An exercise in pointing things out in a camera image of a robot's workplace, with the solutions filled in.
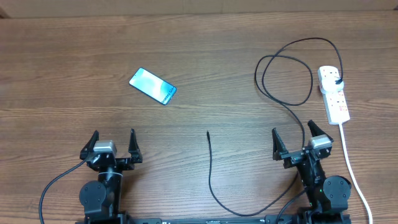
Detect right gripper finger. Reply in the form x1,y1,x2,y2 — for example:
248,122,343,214
307,120,325,137
272,128,289,161

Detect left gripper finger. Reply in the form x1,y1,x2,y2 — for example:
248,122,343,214
128,129,142,163
80,130,99,160

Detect black USB charging cable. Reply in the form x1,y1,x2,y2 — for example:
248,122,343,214
206,37,345,217

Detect Samsung Galaxy smartphone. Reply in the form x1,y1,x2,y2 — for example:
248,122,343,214
129,67,177,105

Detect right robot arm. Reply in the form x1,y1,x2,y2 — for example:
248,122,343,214
265,120,352,224

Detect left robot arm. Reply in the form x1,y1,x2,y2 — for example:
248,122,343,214
79,129,142,223

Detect white charger plug adapter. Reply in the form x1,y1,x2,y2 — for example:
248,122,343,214
320,77,345,94

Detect white power strip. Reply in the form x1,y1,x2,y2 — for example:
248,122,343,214
317,65,350,125

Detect white power strip cord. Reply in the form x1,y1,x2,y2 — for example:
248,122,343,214
338,123,374,224

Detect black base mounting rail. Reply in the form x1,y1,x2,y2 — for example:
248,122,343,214
75,215,352,224

